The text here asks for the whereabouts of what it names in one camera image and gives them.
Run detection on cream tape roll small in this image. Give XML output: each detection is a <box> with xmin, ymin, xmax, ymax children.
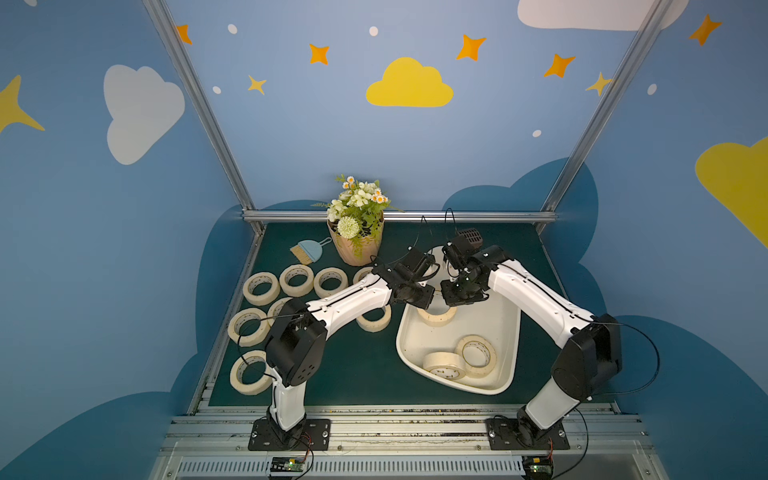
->
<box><xmin>229</xmin><ymin>350</ymin><xmax>274</xmax><ymax>396</ymax></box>

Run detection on cream tape roll front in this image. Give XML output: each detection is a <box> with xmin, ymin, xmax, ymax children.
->
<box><xmin>422</xmin><ymin>352</ymin><xmax>466</xmax><ymax>380</ymax></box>

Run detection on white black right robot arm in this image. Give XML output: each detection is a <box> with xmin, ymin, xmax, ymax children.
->
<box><xmin>441</xmin><ymin>236</ymin><xmax>623</xmax><ymax>446</ymax></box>

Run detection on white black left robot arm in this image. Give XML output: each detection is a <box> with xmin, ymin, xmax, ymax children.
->
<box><xmin>264</xmin><ymin>248</ymin><xmax>439</xmax><ymax>439</ymax></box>

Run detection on beige ribbed flower pot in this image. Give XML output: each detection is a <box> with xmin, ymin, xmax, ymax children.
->
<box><xmin>327</xmin><ymin>222</ymin><xmax>384</xmax><ymax>266</ymax></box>

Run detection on white green artificial flowers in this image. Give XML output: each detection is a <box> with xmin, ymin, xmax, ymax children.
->
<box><xmin>315</xmin><ymin>175</ymin><xmax>392</xmax><ymax>239</ymax></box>

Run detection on light blue hand brush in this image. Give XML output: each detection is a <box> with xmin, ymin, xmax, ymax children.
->
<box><xmin>290</xmin><ymin>237</ymin><xmax>332</xmax><ymax>265</ymax></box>

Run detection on right small circuit board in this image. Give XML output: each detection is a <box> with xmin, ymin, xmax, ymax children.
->
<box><xmin>522</xmin><ymin>456</ymin><xmax>554</xmax><ymax>480</ymax></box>

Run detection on small circuit board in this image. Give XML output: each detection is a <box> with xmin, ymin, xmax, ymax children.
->
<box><xmin>269</xmin><ymin>457</ymin><xmax>307</xmax><ymax>476</ymax></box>
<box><xmin>522</xmin><ymin>456</ymin><xmax>554</xmax><ymax>480</ymax></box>

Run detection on left small circuit board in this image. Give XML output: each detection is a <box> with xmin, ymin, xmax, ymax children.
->
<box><xmin>269</xmin><ymin>457</ymin><xmax>307</xmax><ymax>476</ymax></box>

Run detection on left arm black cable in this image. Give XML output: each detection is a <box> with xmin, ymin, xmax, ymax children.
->
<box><xmin>235</xmin><ymin>214</ymin><xmax>442</xmax><ymax>480</ymax></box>

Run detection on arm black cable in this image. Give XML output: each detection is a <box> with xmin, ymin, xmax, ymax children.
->
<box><xmin>442</xmin><ymin>208</ymin><xmax>661</xmax><ymax>480</ymax></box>
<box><xmin>235</xmin><ymin>214</ymin><xmax>442</xmax><ymax>480</ymax></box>

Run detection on horizontal aluminium frame rail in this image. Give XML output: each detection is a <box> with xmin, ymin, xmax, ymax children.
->
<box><xmin>242</xmin><ymin>210</ymin><xmax>557</xmax><ymax>224</ymax></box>

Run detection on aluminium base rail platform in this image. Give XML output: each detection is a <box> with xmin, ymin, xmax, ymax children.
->
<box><xmin>151</xmin><ymin>403</ymin><xmax>667</xmax><ymax>479</ymax></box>

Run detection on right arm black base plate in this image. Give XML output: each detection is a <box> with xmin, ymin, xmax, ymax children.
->
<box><xmin>485</xmin><ymin>415</ymin><xmax>570</xmax><ymax>451</ymax></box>

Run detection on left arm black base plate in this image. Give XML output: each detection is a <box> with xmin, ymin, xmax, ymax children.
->
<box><xmin>247</xmin><ymin>417</ymin><xmax>332</xmax><ymax>451</ymax></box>

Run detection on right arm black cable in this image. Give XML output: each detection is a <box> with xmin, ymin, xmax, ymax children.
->
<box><xmin>442</xmin><ymin>208</ymin><xmax>661</xmax><ymax>480</ymax></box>

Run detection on left aluminium frame post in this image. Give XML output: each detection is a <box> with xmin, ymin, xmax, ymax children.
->
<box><xmin>143</xmin><ymin>0</ymin><xmax>265</xmax><ymax>239</ymax></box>

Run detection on aluminium frame post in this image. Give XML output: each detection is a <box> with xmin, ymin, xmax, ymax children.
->
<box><xmin>143</xmin><ymin>0</ymin><xmax>265</xmax><ymax>239</ymax></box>
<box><xmin>536</xmin><ymin>0</ymin><xmax>673</xmax><ymax>234</ymax></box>

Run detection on right aluminium frame post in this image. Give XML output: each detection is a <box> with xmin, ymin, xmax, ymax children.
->
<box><xmin>536</xmin><ymin>0</ymin><xmax>673</xmax><ymax>234</ymax></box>

